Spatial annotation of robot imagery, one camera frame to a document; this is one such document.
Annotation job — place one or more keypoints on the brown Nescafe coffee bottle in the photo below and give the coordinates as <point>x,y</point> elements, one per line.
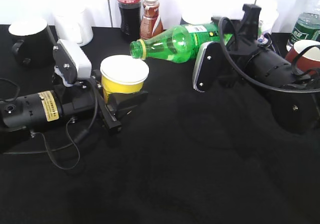
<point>151,23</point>

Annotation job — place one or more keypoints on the white blueberry milk carton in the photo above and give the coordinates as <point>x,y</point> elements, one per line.
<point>267,19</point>

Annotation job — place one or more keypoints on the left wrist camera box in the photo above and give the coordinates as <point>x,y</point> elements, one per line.
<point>71,63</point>

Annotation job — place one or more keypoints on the clear green-label water bottle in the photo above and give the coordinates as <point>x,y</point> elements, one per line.
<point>307,24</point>

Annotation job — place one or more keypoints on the black ceramic mug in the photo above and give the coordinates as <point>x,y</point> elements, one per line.
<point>32,42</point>

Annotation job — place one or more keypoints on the white ceramic mug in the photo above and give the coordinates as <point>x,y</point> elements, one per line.
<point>73,23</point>

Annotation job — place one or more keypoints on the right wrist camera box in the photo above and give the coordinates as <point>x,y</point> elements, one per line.
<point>207,66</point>

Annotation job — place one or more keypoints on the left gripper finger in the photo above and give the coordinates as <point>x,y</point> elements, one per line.
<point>120,104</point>
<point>111,123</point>

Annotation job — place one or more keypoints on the red-brown ceramic mug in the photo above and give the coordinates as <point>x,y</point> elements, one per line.
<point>310,59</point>

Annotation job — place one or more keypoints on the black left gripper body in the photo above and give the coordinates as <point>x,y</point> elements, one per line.
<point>76,101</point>

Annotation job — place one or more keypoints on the grey ceramic mug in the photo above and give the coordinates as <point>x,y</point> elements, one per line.
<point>194,19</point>

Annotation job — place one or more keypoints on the yellow plastic cup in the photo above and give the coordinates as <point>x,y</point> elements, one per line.
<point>122,74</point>

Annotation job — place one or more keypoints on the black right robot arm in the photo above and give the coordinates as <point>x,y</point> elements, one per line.
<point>293,94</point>

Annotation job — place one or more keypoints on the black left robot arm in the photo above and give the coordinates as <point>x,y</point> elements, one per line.
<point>23,115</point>

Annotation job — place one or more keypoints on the green plastic soda bottle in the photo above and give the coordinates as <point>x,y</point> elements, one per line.
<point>178,44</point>

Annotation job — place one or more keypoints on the cola bottle red label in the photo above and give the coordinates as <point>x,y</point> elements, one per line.
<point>130,13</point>

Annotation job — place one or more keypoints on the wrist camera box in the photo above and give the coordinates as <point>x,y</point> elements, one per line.
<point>207,66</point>
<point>71,63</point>

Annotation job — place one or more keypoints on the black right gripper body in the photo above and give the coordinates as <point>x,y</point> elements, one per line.
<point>244,58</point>

